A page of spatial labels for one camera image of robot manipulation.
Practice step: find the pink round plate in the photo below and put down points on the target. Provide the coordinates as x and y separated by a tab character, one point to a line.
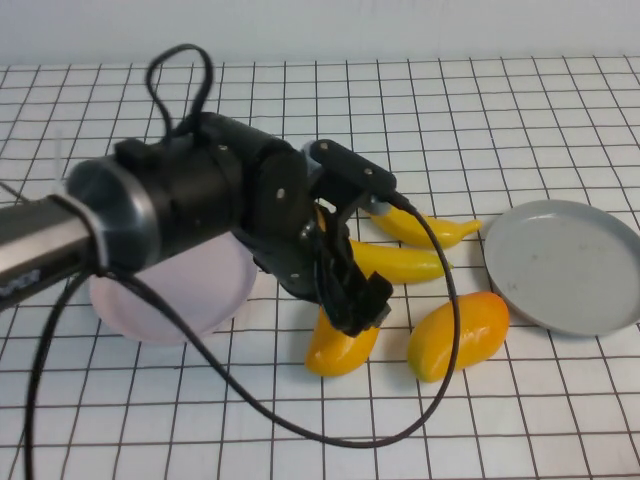
210	285

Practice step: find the yellow plastic banana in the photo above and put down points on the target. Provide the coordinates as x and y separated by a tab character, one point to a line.
400	262
456	234

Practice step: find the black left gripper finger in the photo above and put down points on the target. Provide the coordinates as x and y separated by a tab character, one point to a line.
375	300
347	317

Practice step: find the white grid tablecloth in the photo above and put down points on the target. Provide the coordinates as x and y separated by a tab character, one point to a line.
450	125

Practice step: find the grey round plate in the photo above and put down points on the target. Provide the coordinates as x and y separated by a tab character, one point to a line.
565	265

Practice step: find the plain orange-yellow mango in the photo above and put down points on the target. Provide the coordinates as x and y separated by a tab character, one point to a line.
335	356

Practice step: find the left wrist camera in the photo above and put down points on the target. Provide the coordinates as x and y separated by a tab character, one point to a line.
350	165

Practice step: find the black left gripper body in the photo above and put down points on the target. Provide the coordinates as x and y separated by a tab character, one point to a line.
295	260

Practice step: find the green-tipped orange mango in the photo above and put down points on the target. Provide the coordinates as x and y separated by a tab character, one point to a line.
480	330

